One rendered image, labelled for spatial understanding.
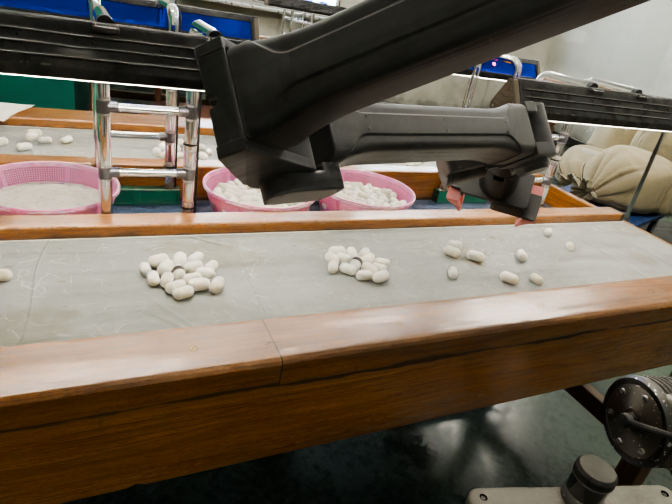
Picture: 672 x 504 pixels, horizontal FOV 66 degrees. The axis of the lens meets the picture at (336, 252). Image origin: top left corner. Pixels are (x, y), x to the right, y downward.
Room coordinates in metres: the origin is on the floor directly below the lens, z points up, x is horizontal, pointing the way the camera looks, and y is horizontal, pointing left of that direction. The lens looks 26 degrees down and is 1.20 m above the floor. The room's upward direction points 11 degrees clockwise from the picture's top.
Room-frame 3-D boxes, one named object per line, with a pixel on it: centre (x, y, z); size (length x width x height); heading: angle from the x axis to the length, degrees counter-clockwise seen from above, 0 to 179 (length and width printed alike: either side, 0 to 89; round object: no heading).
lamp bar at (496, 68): (1.73, -0.27, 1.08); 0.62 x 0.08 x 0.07; 119
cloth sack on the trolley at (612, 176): (3.60, -1.85, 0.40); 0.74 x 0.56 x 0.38; 114
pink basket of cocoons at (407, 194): (1.28, -0.04, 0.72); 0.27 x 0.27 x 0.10
